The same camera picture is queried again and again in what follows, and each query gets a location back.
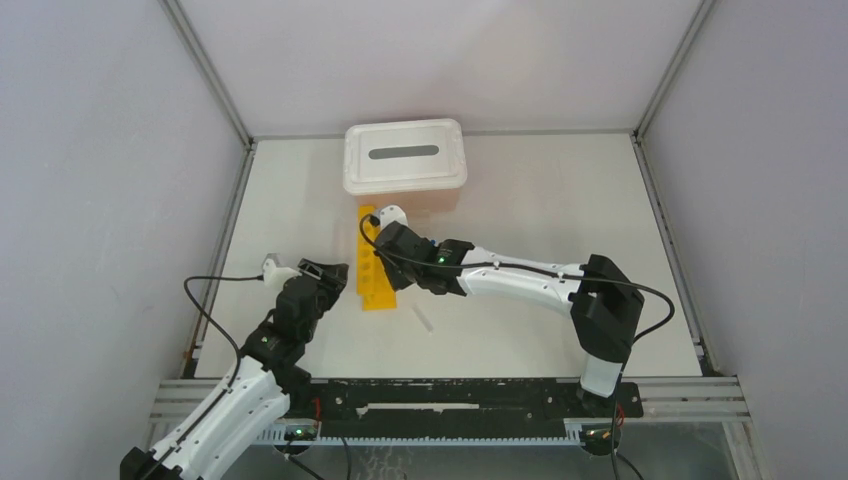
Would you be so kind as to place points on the pink plastic storage bin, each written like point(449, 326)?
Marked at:
point(419, 201)

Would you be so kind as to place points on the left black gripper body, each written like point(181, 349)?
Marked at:
point(326, 294)

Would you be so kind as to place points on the yellow test tube rack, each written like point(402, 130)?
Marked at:
point(372, 284)

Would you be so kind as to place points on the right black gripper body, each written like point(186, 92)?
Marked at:
point(402, 277)

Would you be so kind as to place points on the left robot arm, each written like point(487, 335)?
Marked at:
point(259, 388)

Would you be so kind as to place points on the translucent white bin lid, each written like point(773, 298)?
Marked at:
point(404, 157)

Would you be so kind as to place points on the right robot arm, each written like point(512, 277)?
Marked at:
point(602, 304)

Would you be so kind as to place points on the clear tube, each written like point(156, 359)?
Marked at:
point(423, 319)

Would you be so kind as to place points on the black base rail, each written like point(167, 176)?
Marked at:
point(499, 409)

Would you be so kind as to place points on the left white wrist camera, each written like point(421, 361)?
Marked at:
point(275, 274)

